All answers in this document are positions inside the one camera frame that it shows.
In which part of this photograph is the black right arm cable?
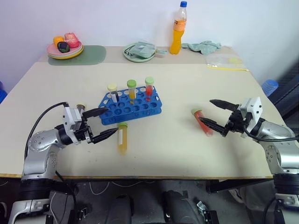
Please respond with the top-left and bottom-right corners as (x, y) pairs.
(242, 125), (299, 142)

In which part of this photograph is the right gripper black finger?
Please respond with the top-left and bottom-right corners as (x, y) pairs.
(198, 117), (228, 137)
(209, 99), (239, 112)

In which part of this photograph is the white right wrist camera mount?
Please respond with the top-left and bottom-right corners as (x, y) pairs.
(240, 96), (263, 139)

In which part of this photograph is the pink toy food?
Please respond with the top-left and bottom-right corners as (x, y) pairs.
(64, 32), (80, 49)

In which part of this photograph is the crumpled green cloth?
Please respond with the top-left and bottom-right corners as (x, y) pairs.
(181, 41), (222, 56)

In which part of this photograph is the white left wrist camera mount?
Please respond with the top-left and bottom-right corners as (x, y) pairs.
(63, 106), (83, 145)

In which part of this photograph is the blue ribbed stool stack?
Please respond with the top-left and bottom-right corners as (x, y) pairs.
(261, 79), (279, 97)

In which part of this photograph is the black textured panel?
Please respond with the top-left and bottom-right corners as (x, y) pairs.
(268, 61), (299, 132)

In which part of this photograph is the dark rounded shape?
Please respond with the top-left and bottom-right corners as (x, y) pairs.
(162, 189), (202, 224)

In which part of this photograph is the blue plastic object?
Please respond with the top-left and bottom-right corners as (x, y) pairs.
(0, 81), (8, 105)

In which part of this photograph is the green-capped tube, red liquid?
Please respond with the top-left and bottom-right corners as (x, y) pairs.
(191, 107), (214, 136)
(144, 77), (155, 102)

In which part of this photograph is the light green stacked plate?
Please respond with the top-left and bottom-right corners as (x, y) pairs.
(47, 46), (84, 58)

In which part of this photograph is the blue test tube rack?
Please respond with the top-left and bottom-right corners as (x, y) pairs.
(98, 86), (163, 126)

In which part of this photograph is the clear plastic zip bag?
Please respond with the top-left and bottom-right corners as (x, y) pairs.
(206, 54), (249, 72)

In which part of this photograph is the orange soda bottle, blue cap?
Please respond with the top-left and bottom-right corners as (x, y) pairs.
(169, 0), (189, 55)

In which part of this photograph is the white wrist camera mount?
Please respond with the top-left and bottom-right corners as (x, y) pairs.
(63, 106), (83, 145)
(240, 96), (263, 139)

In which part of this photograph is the yellow plate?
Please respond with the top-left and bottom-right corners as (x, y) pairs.
(48, 47), (85, 61)

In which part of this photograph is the pink plate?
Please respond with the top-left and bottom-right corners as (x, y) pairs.
(46, 41), (83, 56)

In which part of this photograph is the cream-capped tube, black liquid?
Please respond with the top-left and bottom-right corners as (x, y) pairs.
(107, 83), (120, 104)

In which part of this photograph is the green-capped tube, yellow liquid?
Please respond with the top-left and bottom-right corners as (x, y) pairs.
(117, 122), (130, 155)
(126, 79), (137, 105)

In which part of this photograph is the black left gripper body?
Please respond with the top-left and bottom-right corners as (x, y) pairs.
(74, 117), (94, 144)

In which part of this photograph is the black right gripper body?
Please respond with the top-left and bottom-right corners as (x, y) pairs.
(223, 109), (249, 137)

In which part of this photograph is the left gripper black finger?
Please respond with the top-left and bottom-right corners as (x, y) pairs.
(90, 127), (118, 144)
(82, 107), (110, 119)

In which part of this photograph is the pale green plate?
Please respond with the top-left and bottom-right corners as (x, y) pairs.
(122, 42), (157, 63)

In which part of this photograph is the orange toy pepper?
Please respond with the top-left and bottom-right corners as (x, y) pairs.
(53, 35), (65, 48)

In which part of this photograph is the green table mat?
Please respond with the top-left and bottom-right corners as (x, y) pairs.
(47, 44), (107, 67)

